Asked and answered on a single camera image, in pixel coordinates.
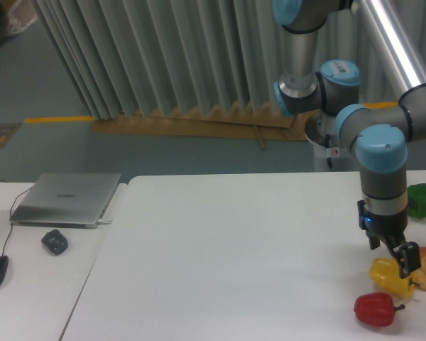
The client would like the yellow bell pepper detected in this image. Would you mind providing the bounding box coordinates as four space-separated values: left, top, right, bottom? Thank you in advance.
368 258 419 298

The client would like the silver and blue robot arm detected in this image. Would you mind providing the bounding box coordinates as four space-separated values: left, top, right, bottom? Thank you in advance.
272 1 426 278

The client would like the grey-green pleated curtain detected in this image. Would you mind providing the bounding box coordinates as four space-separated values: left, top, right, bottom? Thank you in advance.
33 0 409 120

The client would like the red bell pepper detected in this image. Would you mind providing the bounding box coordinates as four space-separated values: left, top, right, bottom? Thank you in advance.
354 292 405 328

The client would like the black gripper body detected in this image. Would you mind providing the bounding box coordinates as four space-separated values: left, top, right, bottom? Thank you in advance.
357 200 408 246

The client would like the black mouse cable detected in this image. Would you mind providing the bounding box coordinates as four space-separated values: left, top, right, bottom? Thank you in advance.
0 180 33 257

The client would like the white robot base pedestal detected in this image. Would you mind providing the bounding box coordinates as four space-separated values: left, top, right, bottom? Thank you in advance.
305 110 357 172

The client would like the silver closed laptop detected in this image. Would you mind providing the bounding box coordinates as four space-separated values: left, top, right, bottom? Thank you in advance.
10 173 121 229

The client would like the green bell pepper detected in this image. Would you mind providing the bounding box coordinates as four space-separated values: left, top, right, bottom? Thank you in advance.
407 183 426 219

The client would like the brown cardboard sheet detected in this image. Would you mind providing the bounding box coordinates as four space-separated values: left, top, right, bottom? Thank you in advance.
89 104 314 149

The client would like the black earbuds case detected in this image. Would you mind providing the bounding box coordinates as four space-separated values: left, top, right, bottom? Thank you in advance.
41 229 69 256

